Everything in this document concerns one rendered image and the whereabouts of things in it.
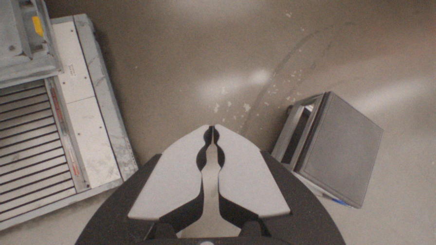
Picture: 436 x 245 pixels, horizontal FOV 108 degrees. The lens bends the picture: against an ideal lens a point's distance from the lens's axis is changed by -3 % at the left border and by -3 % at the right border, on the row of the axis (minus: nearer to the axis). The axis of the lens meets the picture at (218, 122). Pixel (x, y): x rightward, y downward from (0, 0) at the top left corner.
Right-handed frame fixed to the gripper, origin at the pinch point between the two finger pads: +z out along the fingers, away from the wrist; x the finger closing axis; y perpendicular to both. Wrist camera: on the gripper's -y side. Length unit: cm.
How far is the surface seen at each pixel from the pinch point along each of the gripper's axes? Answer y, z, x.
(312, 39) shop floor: -3, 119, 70
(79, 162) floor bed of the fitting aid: 40, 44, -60
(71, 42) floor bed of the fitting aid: -7, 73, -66
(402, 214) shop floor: 109, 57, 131
